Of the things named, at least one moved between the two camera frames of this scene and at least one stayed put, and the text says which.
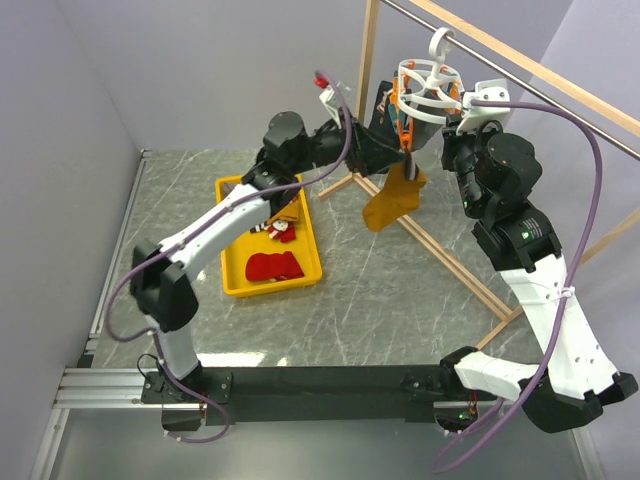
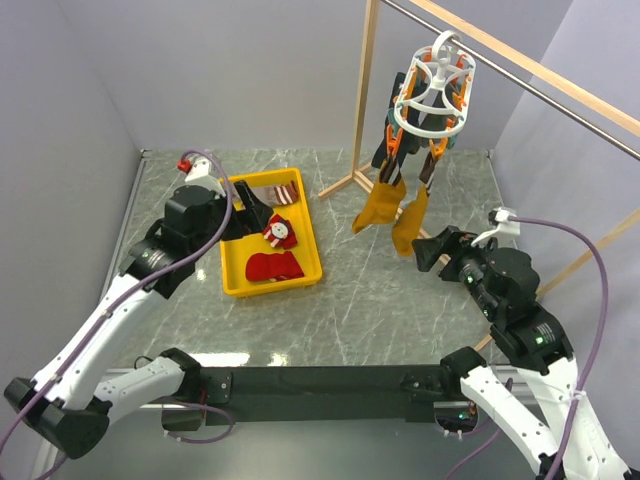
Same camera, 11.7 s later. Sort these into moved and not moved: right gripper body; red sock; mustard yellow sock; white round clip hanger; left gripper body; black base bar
Moved: right gripper body; mustard yellow sock; left gripper body; white round clip hanger
Not moved: black base bar; red sock
